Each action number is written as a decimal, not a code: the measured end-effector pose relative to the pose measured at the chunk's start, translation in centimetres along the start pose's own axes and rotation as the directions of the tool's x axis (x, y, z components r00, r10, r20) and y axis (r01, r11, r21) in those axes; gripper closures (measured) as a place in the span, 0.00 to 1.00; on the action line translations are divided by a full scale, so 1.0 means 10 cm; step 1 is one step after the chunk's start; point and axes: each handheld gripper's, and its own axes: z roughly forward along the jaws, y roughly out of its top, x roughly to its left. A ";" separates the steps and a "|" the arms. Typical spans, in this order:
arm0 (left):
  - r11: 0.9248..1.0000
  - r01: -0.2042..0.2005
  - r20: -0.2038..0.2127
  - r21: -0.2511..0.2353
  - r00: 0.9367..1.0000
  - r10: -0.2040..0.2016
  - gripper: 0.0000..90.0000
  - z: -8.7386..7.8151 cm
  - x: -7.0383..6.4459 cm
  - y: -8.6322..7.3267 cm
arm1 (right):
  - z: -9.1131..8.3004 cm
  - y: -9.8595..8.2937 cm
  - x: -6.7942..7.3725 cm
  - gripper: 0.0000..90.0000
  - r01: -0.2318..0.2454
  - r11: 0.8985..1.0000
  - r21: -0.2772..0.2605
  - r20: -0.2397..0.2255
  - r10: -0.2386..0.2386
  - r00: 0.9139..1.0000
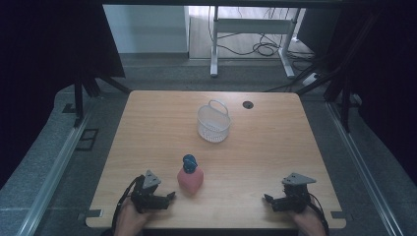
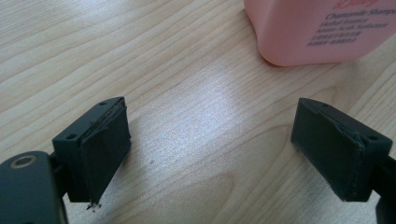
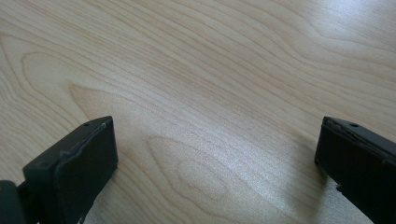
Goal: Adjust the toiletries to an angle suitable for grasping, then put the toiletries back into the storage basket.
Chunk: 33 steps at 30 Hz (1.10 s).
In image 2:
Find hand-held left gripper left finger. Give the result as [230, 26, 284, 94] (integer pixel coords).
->
[51, 96, 132, 209]

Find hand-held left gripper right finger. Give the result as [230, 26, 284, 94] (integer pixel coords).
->
[290, 97, 393, 203]

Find pink shampoo bottle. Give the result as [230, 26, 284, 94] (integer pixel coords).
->
[243, 0, 396, 67]

